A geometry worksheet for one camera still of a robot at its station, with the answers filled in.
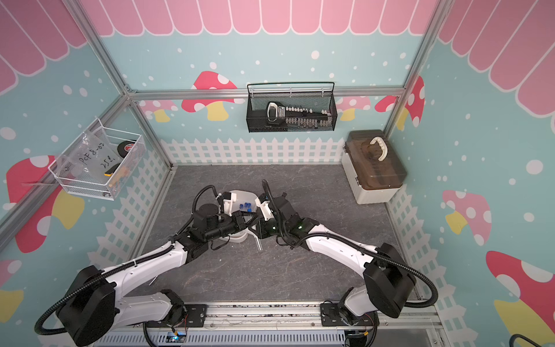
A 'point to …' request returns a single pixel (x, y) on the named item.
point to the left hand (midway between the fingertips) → (258, 219)
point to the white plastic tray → (246, 201)
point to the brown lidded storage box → (373, 166)
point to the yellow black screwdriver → (153, 280)
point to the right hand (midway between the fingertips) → (250, 226)
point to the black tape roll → (124, 147)
